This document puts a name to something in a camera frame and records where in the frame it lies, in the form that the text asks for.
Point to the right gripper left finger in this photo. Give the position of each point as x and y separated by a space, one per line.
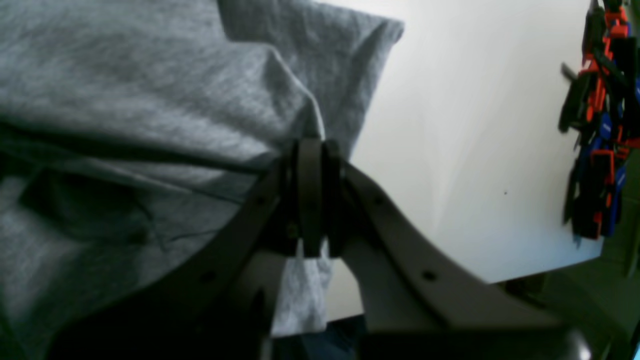
218 305

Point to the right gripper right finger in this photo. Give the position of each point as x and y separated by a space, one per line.
419 304

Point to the grey T-shirt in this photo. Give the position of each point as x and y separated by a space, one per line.
132 131

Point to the orange blue black clutter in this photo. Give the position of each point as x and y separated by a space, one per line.
602 106

